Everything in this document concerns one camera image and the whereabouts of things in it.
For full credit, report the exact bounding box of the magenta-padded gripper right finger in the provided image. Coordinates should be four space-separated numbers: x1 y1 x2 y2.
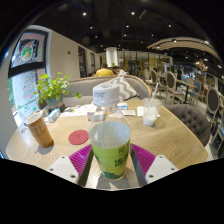
129 143 179 187

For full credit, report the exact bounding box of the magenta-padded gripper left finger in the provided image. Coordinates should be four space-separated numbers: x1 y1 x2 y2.
45 143 94 188

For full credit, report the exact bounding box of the green-labelled clear drink bottle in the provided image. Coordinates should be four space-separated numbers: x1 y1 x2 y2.
87 82 132 181

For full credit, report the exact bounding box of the flat round red coaster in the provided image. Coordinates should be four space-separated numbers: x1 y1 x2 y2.
67 129 90 146

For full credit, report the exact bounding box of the clear plastic cup with straw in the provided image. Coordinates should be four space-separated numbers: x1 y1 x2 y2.
142 82 163 127

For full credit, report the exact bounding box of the white paper napkin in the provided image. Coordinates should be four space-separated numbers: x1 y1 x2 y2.
136 105 161 118

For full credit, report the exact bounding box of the brown paper cup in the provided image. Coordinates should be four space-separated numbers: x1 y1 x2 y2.
24 110 55 149

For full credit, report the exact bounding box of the light blue tissue box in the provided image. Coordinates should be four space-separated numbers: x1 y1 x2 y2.
47 107 62 123

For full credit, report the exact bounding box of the small blue white card box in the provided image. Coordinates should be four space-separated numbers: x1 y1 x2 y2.
117 101 129 111

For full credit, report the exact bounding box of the dark grey tufted armchair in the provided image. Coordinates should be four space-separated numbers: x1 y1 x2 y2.
163 103 213 148

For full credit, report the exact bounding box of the grey white chevron pillow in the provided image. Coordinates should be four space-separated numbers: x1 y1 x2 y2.
109 75 139 101

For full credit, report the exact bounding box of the grey curved sofa bench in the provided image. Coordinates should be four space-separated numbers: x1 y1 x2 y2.
63 74 153 108

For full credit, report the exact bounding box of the green potted plant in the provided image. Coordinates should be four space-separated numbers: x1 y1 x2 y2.
34 71 83 109

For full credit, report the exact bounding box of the group of dining chairs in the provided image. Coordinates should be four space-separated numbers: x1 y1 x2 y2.
146 68 224 158

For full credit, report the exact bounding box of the person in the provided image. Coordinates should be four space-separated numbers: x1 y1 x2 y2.
94 63 116 78
112 65 128 77

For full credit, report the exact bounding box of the colourful window poster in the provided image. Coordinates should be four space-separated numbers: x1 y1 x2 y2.
11 31 48 68

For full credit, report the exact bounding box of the group of ceiling spotlights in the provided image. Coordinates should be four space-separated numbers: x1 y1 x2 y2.
81 9 214 46

